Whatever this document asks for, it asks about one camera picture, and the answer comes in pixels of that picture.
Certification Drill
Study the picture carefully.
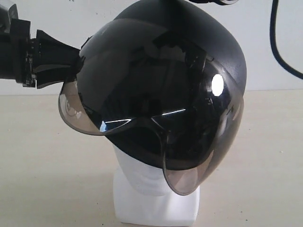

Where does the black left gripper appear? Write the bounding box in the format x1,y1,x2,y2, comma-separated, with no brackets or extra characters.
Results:
9,18,80,89

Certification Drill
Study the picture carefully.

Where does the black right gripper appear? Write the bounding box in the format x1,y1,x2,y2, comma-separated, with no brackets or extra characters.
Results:
189,0,239,6

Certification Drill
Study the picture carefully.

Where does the black helmet with tinted visor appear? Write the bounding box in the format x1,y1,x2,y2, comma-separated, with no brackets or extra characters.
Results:
58,0,247,196

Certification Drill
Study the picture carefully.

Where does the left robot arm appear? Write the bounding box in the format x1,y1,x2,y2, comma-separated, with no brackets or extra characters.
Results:
0,0,80,89

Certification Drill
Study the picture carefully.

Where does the white mannequin head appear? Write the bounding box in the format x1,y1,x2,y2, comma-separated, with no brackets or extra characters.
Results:
113,147,200,222

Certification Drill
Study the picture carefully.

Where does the black cable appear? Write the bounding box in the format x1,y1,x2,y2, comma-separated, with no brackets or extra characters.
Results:
268,0,303,80

